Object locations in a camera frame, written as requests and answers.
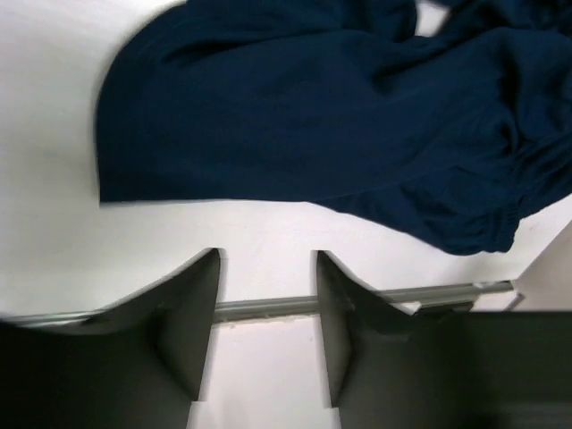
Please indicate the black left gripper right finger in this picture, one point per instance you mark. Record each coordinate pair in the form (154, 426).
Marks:
(443, 368)

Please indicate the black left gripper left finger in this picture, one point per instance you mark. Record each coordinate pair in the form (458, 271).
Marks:
(137, 365)

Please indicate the navy blue shorts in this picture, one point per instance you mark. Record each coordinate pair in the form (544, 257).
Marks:
(452, 139)

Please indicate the front aluminium rail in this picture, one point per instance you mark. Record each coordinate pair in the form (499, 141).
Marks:
(233, 311)

